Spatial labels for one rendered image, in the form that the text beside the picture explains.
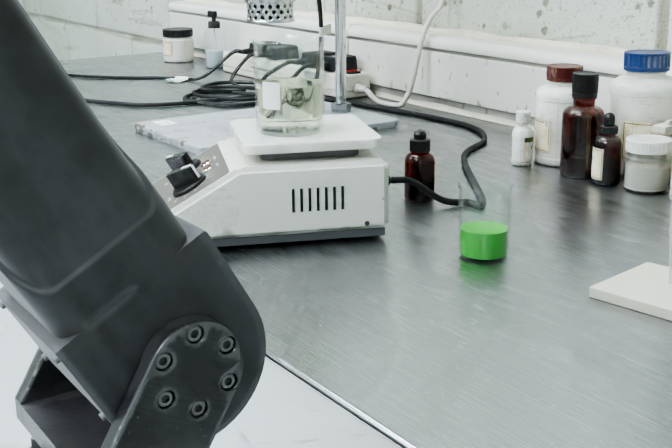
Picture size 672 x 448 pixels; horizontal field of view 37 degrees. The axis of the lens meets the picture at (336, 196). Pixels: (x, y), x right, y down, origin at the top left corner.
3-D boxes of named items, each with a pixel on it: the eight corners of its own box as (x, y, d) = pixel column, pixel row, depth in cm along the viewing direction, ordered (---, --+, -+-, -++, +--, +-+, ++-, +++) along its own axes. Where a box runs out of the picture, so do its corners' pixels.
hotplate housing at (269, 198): (153, 256, 83) (147, 161, 81) (149, 213, 96) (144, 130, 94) (414, 238, 87) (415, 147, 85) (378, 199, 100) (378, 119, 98)
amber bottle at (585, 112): (582, 182, 106) (588, 77, 103) (550, 174, 109) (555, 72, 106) (610, 175, 108) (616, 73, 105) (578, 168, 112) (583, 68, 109)
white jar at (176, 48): (192, 58, 206) (190, 26, 205) (196, 62, 201) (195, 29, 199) (161, 60, 205) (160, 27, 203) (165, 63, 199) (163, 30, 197)
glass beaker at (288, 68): (334, 140, 86) (333, 40, 84) (259, 145, 85) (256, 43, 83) (317, 125, 93) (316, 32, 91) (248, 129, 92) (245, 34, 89)
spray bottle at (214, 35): (201, 67, 194) (199, 11, 191) (217, 65, 196) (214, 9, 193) (214, 69, 191) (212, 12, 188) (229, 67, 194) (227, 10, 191)
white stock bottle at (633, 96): (591, 168, 111) (598, 49, 108) (644, 161, 114) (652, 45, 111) (633, 182, 105) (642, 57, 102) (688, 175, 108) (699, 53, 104)
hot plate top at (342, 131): (243, 156, 83) (242, 145, 83) (228, 128, 95) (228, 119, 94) (385, 148, 85) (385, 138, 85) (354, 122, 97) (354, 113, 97)
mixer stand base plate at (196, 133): (199, 156, 119) (198, 147, 119) (131, 129, 135) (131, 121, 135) (401, 126, 135) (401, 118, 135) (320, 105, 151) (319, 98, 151)
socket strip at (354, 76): (342, 100, 156) (342, 71, 155) (221, 71, 188) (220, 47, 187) (372, 96, 159) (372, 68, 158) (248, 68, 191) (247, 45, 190)
